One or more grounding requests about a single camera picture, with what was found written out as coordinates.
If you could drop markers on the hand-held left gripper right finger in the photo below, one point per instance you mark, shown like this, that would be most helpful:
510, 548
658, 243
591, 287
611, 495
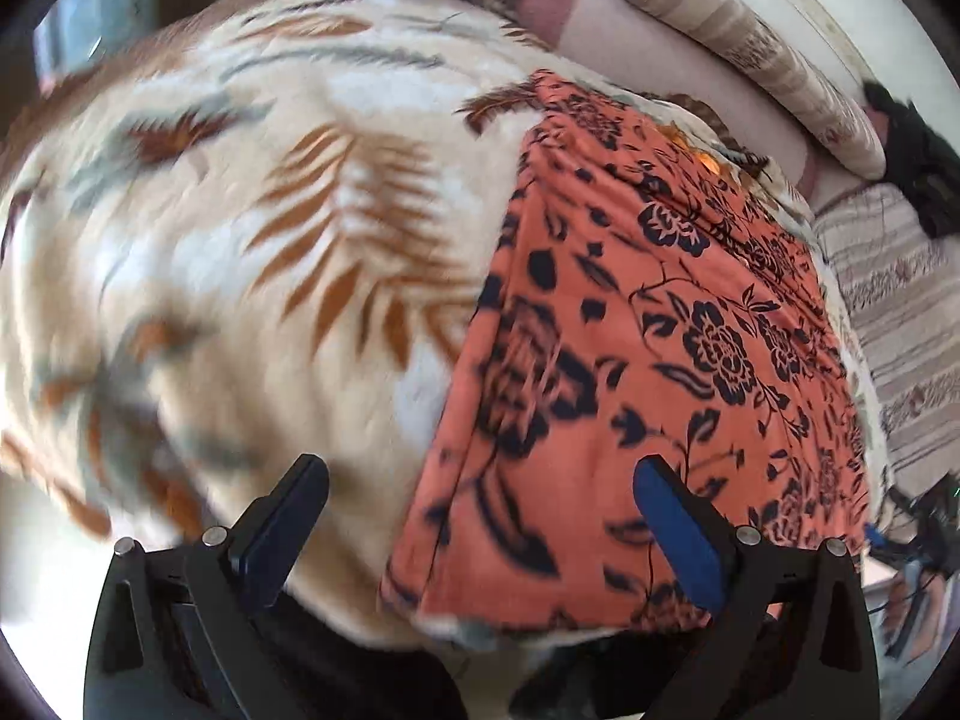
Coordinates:
679, 532

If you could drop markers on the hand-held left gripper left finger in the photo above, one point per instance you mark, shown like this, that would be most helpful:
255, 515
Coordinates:
264, 544

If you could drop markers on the orange floral print garment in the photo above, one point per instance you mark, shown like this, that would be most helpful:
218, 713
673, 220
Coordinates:
637, 390

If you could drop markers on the striped patterned bed cover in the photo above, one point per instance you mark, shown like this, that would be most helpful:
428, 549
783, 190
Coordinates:
900, 300

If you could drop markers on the cream leaf print blanket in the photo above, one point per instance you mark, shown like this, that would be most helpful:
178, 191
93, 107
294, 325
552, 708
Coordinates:
262, 277

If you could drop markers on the black cloth object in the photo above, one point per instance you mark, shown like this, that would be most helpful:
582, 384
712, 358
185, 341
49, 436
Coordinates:
915, 157

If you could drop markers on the pink plain pillow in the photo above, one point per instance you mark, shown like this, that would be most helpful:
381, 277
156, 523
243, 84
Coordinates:
637, 67

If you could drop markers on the beige striped pillow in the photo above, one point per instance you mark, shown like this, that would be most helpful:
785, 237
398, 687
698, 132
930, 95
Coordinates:
750, 37

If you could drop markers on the patterned glass window pane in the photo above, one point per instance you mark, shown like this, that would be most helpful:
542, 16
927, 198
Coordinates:
75, 37

